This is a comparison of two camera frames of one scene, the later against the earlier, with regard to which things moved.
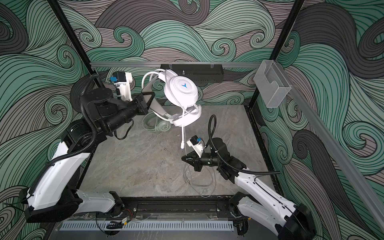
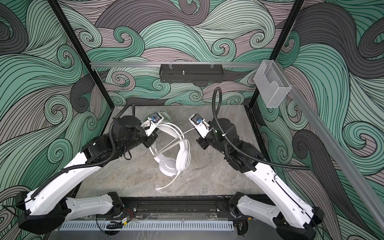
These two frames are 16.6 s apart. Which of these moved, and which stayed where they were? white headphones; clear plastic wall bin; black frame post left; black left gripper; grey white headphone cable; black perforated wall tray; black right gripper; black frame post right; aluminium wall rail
Moved: white headphones; black left gripper; grey white headphone cable; black right gripper
Stayed: black frame post right; clear plastic wall bin; black perforated wall tray; black frame post left; aluminium wall rail
